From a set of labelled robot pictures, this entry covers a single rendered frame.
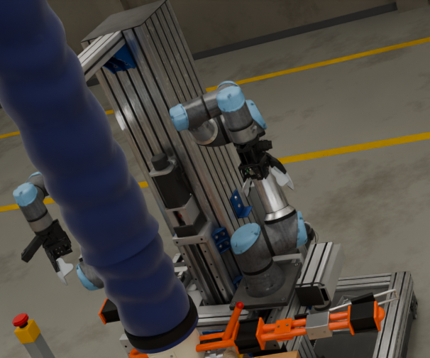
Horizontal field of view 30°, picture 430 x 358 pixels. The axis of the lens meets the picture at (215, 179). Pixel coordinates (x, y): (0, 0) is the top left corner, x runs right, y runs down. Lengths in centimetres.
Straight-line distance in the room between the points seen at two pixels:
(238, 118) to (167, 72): 57
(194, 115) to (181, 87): 49
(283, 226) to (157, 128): 56
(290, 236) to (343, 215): 241
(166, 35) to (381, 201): 268
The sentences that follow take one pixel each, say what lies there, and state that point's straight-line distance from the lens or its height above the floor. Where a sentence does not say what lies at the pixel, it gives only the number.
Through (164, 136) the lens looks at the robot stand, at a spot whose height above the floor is 162.
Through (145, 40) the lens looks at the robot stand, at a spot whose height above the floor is 198.
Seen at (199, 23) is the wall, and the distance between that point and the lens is 900.
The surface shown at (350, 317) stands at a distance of 230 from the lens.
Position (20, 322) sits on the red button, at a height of 103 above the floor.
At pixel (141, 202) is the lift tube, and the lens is 221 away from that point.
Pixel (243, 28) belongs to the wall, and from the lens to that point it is 885.
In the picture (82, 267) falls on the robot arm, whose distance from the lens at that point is 305.
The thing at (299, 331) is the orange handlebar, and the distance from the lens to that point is 235.
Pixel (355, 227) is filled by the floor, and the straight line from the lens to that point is 496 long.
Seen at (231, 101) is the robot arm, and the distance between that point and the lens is 219.
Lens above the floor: 261
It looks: 25 degrees down
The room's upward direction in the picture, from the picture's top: 23 degrees counter-clockwise
